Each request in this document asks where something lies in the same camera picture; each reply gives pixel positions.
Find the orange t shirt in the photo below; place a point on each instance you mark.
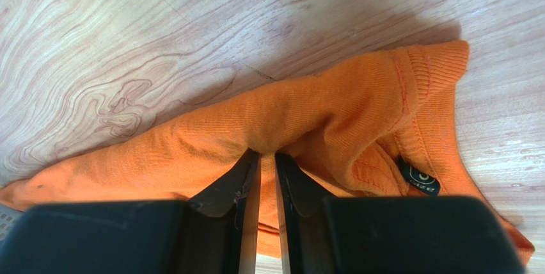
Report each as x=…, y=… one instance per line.
x=347, y=127

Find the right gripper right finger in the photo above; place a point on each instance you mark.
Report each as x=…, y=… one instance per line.
x=308, y=233

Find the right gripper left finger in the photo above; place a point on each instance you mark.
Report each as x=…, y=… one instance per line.
x=219, y=226

